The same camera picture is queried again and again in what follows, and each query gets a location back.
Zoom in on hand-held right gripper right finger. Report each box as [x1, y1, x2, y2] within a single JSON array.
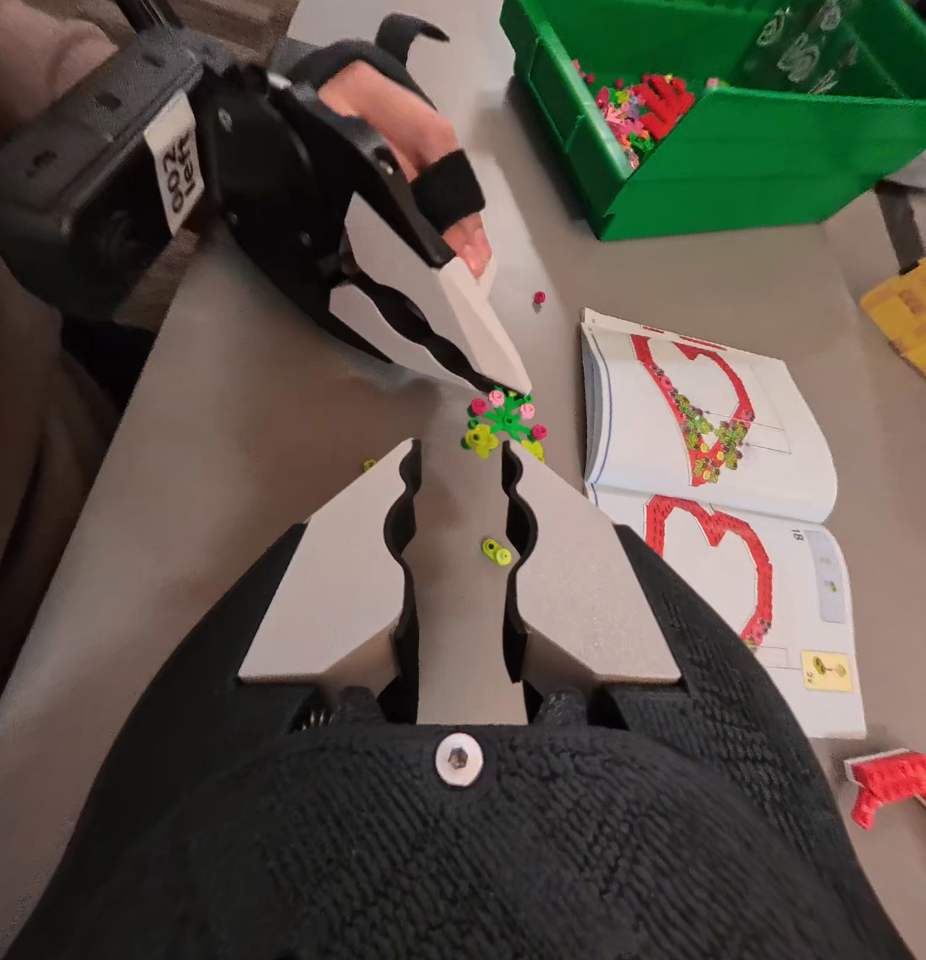
[[500, 438, 685, 726]]

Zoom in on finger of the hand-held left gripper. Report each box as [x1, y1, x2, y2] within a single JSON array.
[[343, 195, 535, 396], [328, 273, 505, 395]]

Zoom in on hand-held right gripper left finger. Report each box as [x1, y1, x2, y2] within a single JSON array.
[[238, 437, 422, 725]]

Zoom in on green lego flower cluster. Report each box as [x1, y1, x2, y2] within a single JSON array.
[[461, 386, 551, 462]]

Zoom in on pile of loose lego pieces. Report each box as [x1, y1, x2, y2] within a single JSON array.
[[571, 58, 728, 171]]

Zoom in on yellow lego set box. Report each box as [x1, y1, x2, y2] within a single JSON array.
[[859, 251, 926, 393]]

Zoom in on person's left hand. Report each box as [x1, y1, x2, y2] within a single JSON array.
[[316, 63, 495, 279]]

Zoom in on open instruction booklet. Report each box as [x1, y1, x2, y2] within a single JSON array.
[[580, 307, 869, 740]]

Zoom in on green plastic parts bin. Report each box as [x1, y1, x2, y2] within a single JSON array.
[[499, 0, 926, 243]]

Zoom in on person's brown clothing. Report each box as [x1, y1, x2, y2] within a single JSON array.
[[0, 228, 162, 725]]

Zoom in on red lego heart frame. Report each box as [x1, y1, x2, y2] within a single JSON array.
[[844, 748, 926, 831]]

